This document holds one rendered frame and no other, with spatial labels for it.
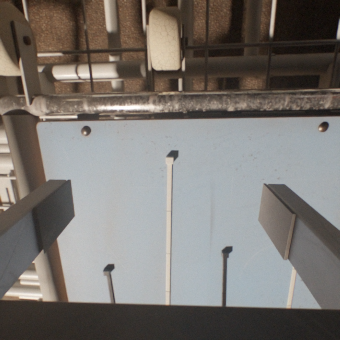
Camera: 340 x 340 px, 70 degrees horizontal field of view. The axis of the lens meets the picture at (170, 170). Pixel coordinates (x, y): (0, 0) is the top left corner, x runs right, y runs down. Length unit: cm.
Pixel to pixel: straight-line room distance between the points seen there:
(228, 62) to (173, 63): 12
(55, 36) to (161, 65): 70
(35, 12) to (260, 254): 90
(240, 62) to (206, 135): 15
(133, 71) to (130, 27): 49
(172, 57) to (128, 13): 61
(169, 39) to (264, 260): 26
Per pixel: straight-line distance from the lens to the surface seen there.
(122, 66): 38
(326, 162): 30
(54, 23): 94
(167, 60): 26
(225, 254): 30
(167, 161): 25
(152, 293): 34
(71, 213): 17
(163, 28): 26
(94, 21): 89
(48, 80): 43
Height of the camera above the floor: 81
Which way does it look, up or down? 71 degrees down
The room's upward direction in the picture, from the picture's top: 161 degrees counter-clockwise
